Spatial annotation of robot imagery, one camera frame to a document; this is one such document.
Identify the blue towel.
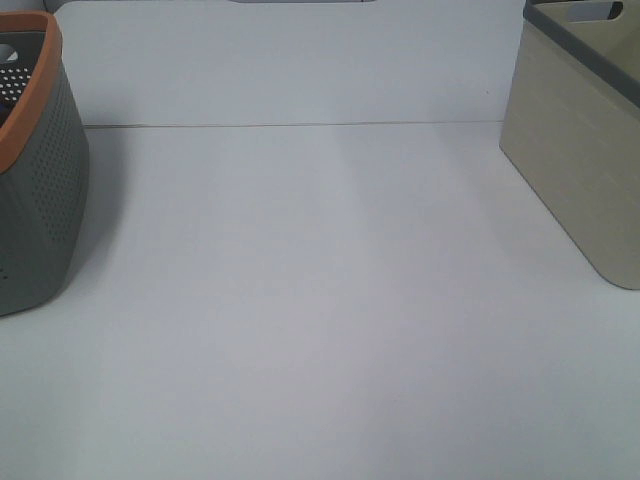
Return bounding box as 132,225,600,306
0,103,10,124

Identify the beige bin grey rim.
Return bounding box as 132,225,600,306
499,1,639,290

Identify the grey perforated basket orange rim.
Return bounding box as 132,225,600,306
1,11,90,315

